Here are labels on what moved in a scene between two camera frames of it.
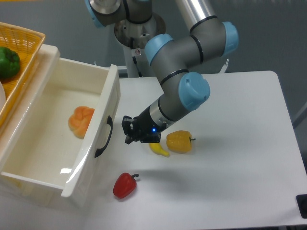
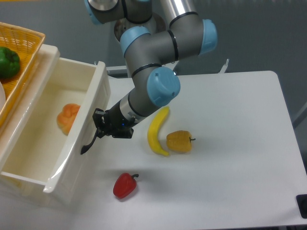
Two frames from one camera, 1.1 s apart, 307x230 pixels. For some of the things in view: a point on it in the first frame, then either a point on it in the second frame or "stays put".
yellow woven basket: x=26 y=42 stays put
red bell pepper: x=125 y=185 stays put
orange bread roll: x=78 y=121 -> x=65 y=118
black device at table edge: x=301 y=200 stays put
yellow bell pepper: x=180 y=141 stays put
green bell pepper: x=9 y=63 stays put
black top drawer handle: x=109 y=121 -> x=85 y=148
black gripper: x=147 y=130 -> x=112 y=122
